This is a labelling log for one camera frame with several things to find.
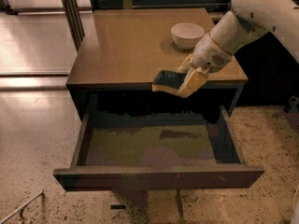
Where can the white ceramic bowl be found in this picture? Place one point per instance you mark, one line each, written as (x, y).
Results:
(186, 35)

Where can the open top drawer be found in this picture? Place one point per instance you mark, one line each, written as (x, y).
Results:
(157, 152)

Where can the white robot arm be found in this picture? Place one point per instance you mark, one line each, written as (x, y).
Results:
(247, 21)

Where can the metal rod on floor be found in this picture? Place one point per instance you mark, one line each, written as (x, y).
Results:
(19, 210)

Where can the brown cabinet with counter top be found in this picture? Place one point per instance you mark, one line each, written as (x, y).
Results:
(124, 50)

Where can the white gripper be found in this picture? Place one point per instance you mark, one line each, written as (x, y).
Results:
(209, 55)

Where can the metal frame post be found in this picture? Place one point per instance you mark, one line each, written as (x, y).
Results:
(71, 12)

